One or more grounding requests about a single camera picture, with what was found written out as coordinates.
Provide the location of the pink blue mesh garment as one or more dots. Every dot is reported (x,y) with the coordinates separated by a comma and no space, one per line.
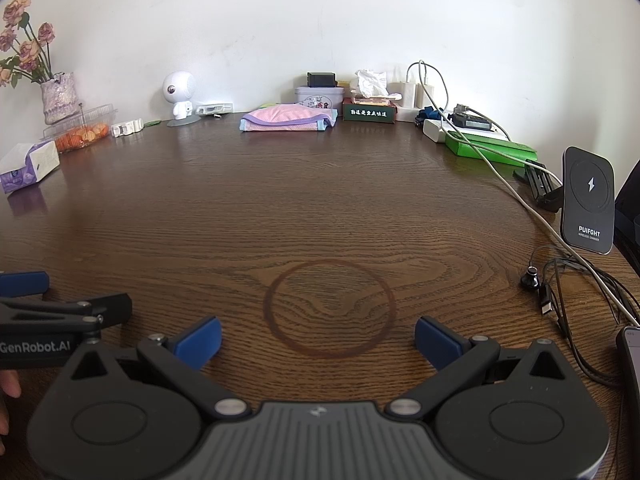
(285,117)

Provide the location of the person's left hand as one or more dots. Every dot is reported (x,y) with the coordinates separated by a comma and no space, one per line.
(10,385)

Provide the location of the black folding stand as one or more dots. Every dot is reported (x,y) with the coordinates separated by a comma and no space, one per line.
(542,187)

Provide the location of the green flat box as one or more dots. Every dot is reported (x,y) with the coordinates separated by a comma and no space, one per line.
(492,149)

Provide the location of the white plastic clip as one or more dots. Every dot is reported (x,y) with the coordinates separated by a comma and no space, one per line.
(125,128)

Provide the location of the green white small packet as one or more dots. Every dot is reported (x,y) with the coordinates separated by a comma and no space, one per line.
(263,106)

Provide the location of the white power bank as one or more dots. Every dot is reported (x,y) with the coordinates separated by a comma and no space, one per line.
(435,131)

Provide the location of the white wall charger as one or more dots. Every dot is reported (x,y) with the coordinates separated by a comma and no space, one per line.
(407,92)
(426,94)

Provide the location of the clear plastic food container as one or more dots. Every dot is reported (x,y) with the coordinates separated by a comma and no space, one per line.
(80,135)

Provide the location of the white crumpled tissue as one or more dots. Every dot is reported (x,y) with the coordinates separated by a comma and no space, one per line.
(371,82)

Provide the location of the white power strip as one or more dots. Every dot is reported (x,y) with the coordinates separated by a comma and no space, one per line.
(407,112)

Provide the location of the dark smartphone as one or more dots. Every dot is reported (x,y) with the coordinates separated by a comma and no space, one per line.
(631,370)

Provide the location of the pale textured vase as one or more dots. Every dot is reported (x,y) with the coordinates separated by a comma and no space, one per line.
(59,97)

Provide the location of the white rectangular gadget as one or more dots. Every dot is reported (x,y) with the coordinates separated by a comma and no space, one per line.
(215,108)

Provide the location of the black chair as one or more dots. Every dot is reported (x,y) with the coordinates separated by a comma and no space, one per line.
(629,220)

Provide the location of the black flat device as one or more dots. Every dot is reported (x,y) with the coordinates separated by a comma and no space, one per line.
(470,120)

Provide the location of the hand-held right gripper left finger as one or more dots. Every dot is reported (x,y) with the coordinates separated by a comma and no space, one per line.
(200,340)

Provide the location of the white robot figurine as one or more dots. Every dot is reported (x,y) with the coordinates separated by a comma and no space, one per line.
(177,87)

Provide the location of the dark green tissue box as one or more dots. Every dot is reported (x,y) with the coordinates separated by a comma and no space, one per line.
(367,114)

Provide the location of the white flat box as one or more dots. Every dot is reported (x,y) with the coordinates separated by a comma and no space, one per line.
(496,135)

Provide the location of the purple white tissue pack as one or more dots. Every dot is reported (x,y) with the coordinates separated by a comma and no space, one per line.
(30,165)

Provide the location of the printed tin box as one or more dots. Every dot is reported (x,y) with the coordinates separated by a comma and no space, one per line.
(320,96)

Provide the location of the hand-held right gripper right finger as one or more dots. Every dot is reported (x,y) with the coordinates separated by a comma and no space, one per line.
(435,340)

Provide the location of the dried pink flower bouquet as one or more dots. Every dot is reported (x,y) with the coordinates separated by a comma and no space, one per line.
(29,51)

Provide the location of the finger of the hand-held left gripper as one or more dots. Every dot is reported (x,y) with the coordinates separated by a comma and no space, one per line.
(115,305)
(22,283)

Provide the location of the black earphone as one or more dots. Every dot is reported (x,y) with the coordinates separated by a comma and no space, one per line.
(529,280)

